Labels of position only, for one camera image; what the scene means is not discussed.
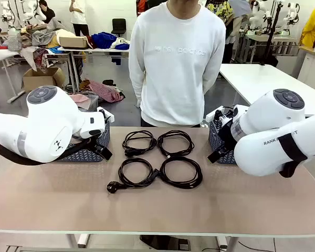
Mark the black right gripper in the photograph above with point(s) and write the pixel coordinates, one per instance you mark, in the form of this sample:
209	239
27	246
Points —
225	136

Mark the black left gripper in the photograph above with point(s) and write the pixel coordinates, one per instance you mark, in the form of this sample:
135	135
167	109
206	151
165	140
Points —
101	143

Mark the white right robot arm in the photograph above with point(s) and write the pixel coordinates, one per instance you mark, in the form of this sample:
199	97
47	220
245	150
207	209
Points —
265	157

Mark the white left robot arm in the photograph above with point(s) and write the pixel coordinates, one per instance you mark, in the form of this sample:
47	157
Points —
50	123

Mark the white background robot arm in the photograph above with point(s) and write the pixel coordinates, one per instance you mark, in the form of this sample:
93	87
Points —
291	15
31	10
8	15
258	13

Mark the left forearm in white sleeve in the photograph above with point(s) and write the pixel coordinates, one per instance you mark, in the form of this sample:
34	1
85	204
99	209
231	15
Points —
210	84

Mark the right forearm in white sleeve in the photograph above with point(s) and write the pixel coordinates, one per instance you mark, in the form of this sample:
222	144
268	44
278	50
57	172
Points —
136	89

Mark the grey-blue plastic basket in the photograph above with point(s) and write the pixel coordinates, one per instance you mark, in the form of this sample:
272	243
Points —
81	157
215	136

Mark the grey storage bin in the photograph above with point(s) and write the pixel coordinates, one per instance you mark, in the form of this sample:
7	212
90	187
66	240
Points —
92	102

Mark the red plaid cloth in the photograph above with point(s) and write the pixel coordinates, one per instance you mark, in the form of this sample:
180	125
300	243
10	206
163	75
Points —
105	92

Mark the large white table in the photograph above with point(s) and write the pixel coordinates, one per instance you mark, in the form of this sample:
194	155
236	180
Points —
252	78

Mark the white table leg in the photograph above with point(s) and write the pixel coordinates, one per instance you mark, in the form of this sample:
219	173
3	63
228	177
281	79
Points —
225	244
78	240

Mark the person in white sweatshirt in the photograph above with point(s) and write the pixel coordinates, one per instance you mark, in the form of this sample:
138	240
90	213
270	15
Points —
173	78

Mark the open cardboard box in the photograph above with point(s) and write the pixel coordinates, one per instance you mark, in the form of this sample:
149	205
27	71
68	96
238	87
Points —
42	81

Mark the long white table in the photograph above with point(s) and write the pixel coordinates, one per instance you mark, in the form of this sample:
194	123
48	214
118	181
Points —
99	50

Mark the white and yellow cloth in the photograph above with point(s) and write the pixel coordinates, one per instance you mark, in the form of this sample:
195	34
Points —
120	41

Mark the blue cloth pile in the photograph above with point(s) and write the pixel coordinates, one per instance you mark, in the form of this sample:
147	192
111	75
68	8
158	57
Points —
103	39

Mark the closed flat cardboard box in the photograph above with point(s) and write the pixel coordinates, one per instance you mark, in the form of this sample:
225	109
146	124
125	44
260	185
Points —
73	42

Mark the black office chair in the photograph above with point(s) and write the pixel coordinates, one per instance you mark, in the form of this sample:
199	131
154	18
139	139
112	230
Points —
118	26

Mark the black tripod stand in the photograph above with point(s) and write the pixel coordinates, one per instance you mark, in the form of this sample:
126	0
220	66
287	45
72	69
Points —
271	39

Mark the white cabinet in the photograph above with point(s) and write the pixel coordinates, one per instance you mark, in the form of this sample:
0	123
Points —
312	68

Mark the white robot bench table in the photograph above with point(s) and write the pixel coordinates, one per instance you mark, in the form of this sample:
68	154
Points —
283	42

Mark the mixed clothes pile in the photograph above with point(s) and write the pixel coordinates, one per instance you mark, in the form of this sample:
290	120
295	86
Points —
42	34

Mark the person in white t-shirt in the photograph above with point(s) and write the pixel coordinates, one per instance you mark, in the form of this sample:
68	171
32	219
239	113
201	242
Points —
78	15

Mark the small white table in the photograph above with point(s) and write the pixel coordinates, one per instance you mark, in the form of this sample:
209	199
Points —
5	53

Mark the person in yellow patterned shirt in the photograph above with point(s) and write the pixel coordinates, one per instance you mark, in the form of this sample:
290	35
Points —
221	10

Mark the person in black clothes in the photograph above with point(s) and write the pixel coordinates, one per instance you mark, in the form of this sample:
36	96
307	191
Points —
48	13

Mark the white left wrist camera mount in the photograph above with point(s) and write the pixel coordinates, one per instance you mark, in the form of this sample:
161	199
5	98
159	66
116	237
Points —
109	115

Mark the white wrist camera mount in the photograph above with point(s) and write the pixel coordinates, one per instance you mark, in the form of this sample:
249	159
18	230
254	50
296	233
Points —
109	115
210	116

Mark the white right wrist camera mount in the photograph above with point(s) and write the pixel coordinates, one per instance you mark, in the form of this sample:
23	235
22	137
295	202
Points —
210	116

